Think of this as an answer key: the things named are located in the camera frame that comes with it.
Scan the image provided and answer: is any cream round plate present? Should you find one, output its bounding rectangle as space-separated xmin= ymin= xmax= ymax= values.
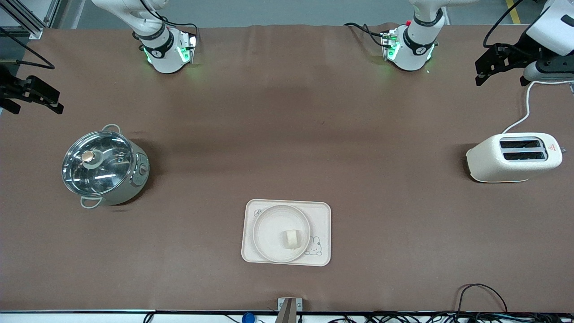
xmin=252 ymin=205 xmax=311 ymax=263

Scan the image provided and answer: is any pale steamed bun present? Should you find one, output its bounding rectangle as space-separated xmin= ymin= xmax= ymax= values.
xmin=282 ymin=229 xmax=301 ymax=249

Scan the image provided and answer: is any cream rectangular rabbit tray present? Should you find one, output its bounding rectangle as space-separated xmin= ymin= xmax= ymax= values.
xmin=241 ymin=199 xmax=332 ymax=267

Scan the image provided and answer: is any glass pot lid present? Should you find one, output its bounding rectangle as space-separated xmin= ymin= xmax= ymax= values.
xmin=61 ymin=131 xmax=135 ymax=196

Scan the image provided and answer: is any cream two-slot toaster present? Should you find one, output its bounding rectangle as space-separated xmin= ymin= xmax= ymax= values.
xmin=465 ymin=132 xmax=564 ymax=183

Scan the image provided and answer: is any steel electric cooking pot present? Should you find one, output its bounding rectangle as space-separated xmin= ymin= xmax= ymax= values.
xmin=62 ymin=124 xmax=151 ymax=210

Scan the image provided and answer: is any brown table mat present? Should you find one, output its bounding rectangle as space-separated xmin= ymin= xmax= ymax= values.
xmin=0 ymin=23 xmax=574 ymax=314

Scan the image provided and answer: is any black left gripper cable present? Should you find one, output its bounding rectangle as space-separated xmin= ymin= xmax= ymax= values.
xmin=482 ymin=0 xmax=526 ymax=49

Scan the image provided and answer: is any white toaster power cable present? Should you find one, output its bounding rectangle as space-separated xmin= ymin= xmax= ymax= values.
xmin=501 ymin=81 xmax=574 ymax=135

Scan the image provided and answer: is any aluminium frame profile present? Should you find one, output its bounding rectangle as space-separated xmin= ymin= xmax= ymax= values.
xmin=0 ymin=0 xmax=61 ymax=40

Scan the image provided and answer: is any black left arm base cable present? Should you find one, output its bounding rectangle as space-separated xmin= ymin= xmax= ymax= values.
xmin=344 ymin=22 xmax=387 ymax=48

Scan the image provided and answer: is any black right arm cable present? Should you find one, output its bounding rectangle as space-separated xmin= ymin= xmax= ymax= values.
xmin=139 ymin=0 xmax=199 ymax=43

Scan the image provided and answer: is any black looped cable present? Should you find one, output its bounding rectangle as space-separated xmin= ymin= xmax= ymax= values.
xmin=457 ymin=283 xmax=508 ymax=314

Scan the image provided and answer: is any black cable bundle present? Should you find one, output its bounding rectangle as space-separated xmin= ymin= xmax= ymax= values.
xmin=327 ymin=311 xmax=574 ymax=323

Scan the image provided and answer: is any grey metal camera bracket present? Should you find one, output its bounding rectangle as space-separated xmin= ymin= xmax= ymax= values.
xmin=274 ymin=297 xmax=304 ymax=323

